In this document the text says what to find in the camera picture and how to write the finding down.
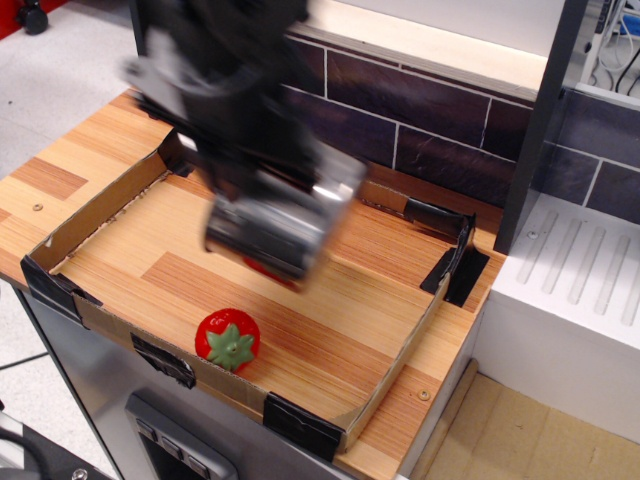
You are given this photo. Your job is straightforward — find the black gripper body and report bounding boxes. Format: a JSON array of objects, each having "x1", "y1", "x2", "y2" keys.
[{"x1": 179, "y1": 84, "x2": 319, "y2": 200}]

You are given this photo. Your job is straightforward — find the stainless steel pot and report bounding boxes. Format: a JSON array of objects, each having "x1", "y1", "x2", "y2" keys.
[{"x1": 204, "y1": 144, "x2": 368, "y2": 291}]

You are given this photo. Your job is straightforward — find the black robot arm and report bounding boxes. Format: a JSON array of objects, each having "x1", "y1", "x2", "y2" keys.
[{"x1": 125, "y1": 1, "x2": 320, "y2": 199}]

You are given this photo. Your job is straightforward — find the cardboard fence with black tape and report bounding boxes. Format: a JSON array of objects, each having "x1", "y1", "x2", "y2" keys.
[{"x1": 21, "y1": 150, "x2": 499, "y2": 460}]

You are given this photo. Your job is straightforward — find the red toy strawberry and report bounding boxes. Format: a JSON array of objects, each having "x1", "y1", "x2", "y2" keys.
[{"x1": 194, "y1": 308, "x2": 261, "y2": 373}]

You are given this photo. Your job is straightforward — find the black caster wheel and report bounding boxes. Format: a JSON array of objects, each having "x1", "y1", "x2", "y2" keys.
[{"x1": 16, "y1": 0, "x2": 49, "y2": 35}]

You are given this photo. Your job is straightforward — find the light wooden shelf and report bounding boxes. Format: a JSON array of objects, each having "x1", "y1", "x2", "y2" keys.
[{"x1": 290, "y1": 1, "x2": 547, "y2": 101}]

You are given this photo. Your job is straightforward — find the grey oven control panel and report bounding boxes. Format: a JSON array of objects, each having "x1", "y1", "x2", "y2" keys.
[{"x1": 125, "y1": 394, "x2": 239, "y2": 480}]

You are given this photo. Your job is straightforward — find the white toy sink drainboard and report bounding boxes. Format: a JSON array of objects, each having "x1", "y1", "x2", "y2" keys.
[{"x1": 473, "y1": 195, "x2": 639, "y2": 441}]

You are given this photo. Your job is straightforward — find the dark grey cabinet post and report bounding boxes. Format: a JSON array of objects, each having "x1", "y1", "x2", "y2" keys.
[{"x1": 494, "y1": 0, "x2": 593, "y2": 254}]

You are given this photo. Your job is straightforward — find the white cables in background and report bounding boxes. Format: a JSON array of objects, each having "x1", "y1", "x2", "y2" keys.
[{"x1": 579, "y1": 0, "x2": 640, "y2": 96}]

